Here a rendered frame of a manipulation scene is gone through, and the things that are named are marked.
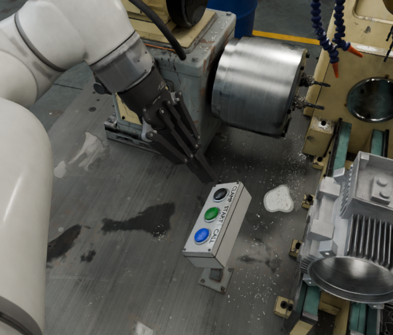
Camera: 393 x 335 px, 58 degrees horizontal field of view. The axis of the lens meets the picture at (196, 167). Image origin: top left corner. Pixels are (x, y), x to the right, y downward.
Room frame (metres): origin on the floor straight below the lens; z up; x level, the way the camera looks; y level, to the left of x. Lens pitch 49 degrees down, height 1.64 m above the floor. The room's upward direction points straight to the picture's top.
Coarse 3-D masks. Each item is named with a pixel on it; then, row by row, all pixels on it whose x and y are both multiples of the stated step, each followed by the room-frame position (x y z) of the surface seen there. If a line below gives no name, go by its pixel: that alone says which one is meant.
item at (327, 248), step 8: (344, 168) 0.46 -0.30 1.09; (336, 176) 0.45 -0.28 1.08; (344, 176) 0.45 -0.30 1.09; (328, 240) 0.30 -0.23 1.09; (320, 248) 0.29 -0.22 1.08; (328, 248) 0.29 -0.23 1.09; (336, 248) 0.29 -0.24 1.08; (328, 256) 0.28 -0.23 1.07; (336, 256) 0.28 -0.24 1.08; (304, 280) 0.29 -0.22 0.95; (368, 304) 0.24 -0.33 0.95; (376, 304) 0.24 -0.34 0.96
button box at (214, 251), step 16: (240, 192) 0.41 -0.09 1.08; (208, 208) 0.39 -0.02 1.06; (224, 208) 0.37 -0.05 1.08; (240, 208) 0.39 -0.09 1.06; (208, 224) 0.35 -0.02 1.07; (224, 224) 0.34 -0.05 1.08; (240, 224) 0.36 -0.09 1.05; (192, 240) 0.32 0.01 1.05; (208, 240) 0.31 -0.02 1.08; (224, 240) 0.31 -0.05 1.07; (192, 256) 0.29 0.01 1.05; (208, 256) 0.28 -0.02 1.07; (224, 256) 0.29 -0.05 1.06
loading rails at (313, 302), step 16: (336, 128) 0.77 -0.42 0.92; (336, 144) 0.69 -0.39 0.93; (368, 144) 0.73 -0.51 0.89; (384, 144) 0.69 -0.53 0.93; (320, 160) 0.72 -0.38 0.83; (336, 160) 0.64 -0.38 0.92; (304, 240) 0.43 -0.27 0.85; (304, 288) 0.28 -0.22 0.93; (288, 304) 0.28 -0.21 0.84; (304, 304) 0.25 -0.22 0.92; (320, 304) 0.28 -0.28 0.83; (336, 304) 0.28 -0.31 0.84; (352, 304) 0.25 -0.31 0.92; (288, 320) 0.23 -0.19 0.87; (304, 320) 0.22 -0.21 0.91; (336, 320) 0.25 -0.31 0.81; (352, 320) 0.22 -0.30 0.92; (368, 320) 0.22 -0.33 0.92
